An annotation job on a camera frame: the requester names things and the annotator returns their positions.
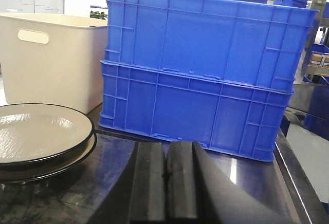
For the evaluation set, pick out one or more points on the beige black-rimmed plate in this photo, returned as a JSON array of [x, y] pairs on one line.
[[47, 167], [32, 132]]

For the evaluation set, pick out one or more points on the large blue crate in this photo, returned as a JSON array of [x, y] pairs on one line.
[[233, 41], [235, 119]]

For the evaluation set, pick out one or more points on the upper large blue crate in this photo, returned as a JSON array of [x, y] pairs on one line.
[[233, 41]]

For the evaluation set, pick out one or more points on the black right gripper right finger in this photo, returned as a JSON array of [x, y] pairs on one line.
[[199, 191]]

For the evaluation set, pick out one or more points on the lower large blue crate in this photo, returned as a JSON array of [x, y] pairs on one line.
[[235, 119]]

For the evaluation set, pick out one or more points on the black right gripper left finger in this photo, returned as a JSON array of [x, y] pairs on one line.
[[138, 196]]

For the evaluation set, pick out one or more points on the cream plastic bin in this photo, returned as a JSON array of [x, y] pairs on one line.
[[52, 58]]

